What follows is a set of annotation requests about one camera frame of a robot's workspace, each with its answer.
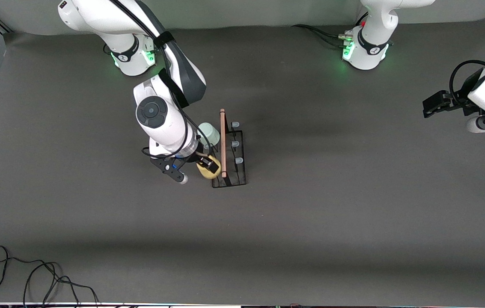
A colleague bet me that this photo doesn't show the yellow plastic cup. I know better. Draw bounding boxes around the yellow plastic cup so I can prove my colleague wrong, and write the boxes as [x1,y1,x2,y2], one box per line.
[196,155,222,179]

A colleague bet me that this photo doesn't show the pale green plastic cup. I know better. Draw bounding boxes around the pale green plastic cup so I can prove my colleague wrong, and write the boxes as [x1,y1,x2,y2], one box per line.
[198,122,220,148]

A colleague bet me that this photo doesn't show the black wire cup holder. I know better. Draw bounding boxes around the black wire cup holder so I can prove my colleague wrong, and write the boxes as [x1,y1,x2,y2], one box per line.
[210,108,248,189]

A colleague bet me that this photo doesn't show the dark grey table mat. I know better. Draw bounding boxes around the dark grey table mat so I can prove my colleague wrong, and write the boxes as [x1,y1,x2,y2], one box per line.
[0,15,485,305]

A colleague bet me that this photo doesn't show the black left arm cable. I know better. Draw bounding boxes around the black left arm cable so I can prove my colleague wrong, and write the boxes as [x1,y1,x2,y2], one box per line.
[449,60,485,105]

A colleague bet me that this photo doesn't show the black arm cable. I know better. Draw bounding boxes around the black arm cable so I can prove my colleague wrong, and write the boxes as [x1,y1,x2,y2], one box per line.
[449,60,485,105]
[110,0,214,160]

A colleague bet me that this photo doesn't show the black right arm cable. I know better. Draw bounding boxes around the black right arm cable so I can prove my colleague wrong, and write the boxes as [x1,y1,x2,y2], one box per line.
[110,0,214,160]

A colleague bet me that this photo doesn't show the black left base cables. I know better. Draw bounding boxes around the black left base cables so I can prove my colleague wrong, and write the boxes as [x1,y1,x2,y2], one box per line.
[292,24,354,48]

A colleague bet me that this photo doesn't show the tangled black floor cable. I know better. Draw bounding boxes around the tangled black floor cable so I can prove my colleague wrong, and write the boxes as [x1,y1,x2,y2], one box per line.
[0,245,100,307]

